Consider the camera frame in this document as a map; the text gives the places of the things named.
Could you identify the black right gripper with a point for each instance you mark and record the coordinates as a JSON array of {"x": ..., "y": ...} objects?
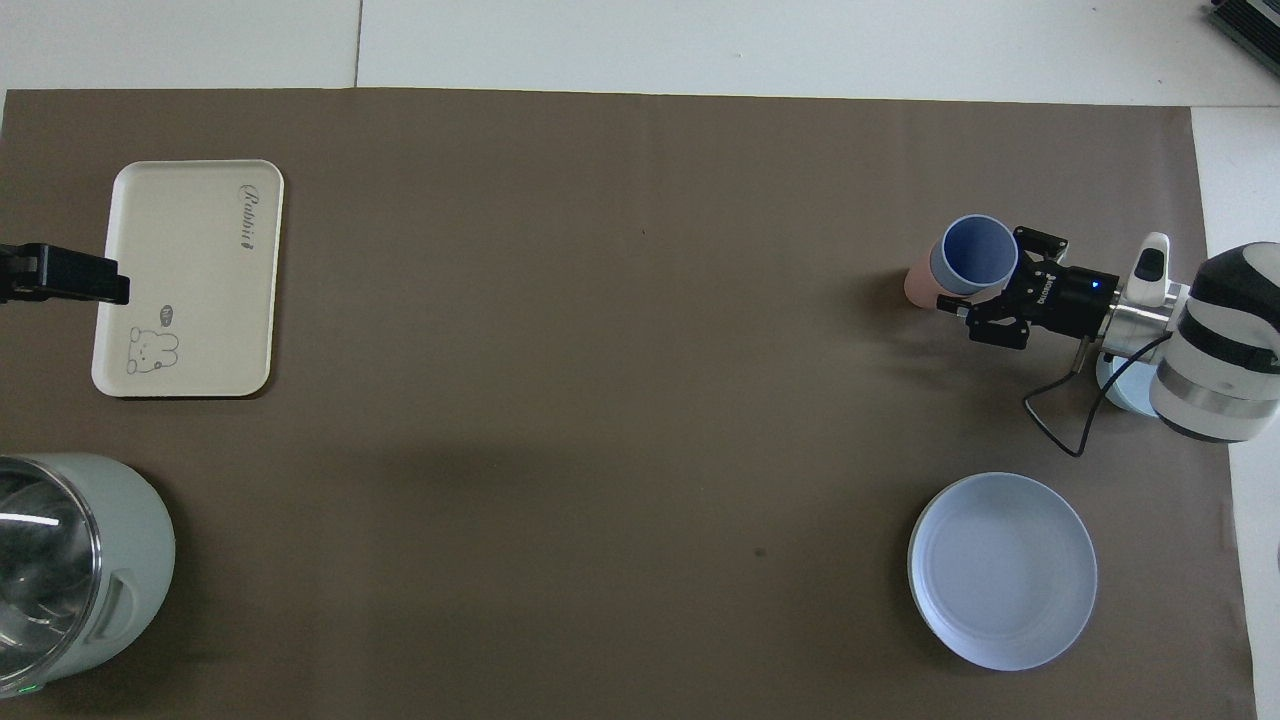
[{"x": 1070, "y": 298}]

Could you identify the blue plastic cup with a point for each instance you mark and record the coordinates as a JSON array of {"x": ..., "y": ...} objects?
[{"x": 975, "y": 255}]

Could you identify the pink plastic cup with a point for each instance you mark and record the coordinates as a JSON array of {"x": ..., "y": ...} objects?
[{"x": 918, "y": 285}]

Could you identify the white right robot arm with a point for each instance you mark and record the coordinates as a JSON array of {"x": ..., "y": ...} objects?
[{"x": 1220, "y": 340}]

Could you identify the cream rabbit print tray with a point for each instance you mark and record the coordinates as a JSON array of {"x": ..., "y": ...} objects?
[{"x": 190, "y": 280}]

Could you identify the light blue bowl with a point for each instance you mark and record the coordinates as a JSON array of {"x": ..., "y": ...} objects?
[{"x": 1125, "y": 390}]

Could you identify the mint green cooking pot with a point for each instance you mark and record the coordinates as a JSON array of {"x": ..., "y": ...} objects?
[{"x": 135, "y": 560}]

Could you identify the pale blue plate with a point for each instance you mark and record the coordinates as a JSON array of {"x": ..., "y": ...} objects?
[{"x": 1000, "y": 570}]

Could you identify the glass pot lid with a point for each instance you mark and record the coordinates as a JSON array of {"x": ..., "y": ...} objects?
[{"x": 45, "y": 580}]

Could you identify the grey ribbed device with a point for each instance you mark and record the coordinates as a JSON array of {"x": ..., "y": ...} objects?
[{"x": 1250, "y": 18}]

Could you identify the brown table mat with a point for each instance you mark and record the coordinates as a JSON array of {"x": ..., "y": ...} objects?
[{"x": 600, "y": 350}]

